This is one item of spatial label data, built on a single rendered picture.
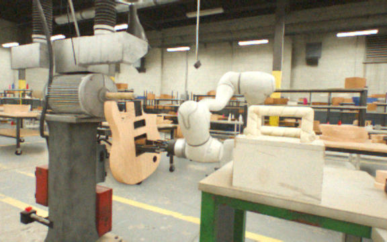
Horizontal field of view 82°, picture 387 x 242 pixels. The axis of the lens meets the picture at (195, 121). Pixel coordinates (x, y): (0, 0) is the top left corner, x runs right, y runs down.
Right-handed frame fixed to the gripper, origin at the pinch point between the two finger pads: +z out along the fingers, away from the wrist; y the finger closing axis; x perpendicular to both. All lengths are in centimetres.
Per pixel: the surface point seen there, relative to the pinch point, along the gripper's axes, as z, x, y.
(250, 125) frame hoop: -56, 14, -12
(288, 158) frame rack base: -68, 5, -15
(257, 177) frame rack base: -58, -2, -16
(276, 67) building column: -2, 58, 708
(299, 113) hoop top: -70, 19, -12
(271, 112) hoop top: -62, 19, -11
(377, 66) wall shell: -374, 50, 1121
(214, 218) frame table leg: -44, -19, -18
